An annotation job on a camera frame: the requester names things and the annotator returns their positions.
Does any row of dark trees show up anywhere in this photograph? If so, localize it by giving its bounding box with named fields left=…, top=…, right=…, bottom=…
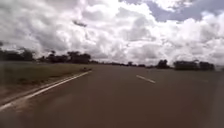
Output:
left=0, top=47, right=100, bottom=65

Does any row of distant trees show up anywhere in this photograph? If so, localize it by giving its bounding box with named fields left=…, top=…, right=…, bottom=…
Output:
left=99, top=59, right=216, bottom=72

